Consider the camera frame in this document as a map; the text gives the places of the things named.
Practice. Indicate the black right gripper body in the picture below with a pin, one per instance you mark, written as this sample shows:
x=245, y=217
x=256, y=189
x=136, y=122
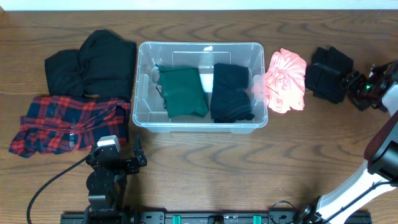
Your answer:
x=360, y=91

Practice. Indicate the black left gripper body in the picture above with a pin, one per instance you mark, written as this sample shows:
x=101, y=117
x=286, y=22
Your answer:
x=130, y=162

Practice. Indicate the red navy plaid shirt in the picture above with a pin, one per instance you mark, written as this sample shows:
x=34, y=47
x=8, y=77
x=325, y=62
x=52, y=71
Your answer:
x=60, y=124

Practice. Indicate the green garment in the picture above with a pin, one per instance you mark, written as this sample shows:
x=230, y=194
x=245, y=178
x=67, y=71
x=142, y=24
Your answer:
x=182, y=91

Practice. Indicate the pink garment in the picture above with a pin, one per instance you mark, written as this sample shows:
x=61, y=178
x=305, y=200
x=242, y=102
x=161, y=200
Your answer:
x=282, y=87

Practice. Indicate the large black garment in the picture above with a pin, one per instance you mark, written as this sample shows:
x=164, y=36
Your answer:
x=104, y=66

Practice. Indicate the navy garment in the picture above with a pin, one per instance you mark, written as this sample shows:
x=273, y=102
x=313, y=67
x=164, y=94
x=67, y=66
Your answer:
x=229, y=100

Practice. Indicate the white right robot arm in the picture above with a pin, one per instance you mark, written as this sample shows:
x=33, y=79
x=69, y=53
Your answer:
x=378, y=173

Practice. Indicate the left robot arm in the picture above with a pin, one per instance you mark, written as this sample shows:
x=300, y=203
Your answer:
x=107, y=183

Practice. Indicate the clear plastic storage bin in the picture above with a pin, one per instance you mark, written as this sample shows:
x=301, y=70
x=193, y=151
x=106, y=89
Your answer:
x=149, y=105

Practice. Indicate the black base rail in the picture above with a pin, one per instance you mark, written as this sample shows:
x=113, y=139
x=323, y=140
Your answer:
x=209, y=218

